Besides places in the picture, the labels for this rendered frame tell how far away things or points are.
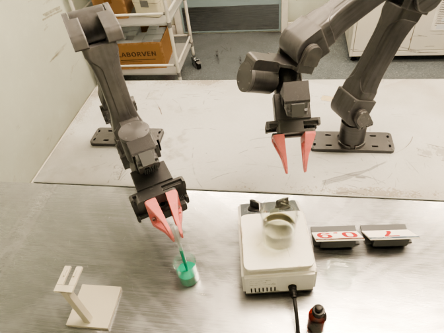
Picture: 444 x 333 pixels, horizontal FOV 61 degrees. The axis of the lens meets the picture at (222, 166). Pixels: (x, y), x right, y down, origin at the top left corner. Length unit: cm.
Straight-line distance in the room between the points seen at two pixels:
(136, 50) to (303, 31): 219
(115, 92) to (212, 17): 294
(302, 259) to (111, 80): 47
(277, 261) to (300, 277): 5
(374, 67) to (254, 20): 279
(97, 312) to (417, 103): 96
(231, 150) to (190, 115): 21
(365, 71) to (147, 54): 213
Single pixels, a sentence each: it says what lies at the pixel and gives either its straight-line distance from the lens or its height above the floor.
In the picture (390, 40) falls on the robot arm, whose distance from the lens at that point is 87.
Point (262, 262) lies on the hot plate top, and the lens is 67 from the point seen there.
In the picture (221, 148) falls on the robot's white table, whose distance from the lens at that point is 100.
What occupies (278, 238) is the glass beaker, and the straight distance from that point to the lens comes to 65.
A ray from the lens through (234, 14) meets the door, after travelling 361.
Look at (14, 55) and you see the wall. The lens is 237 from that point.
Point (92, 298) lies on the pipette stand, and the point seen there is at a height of 91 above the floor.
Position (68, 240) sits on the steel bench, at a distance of 91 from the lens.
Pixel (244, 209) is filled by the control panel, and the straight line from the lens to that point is 79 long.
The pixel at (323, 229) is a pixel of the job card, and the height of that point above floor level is 90.
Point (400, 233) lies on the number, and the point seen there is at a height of 92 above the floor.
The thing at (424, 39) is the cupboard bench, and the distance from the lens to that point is 320.
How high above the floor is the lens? 156
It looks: 44 degrees down
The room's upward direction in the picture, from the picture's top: 8 degrees counter-clockwise
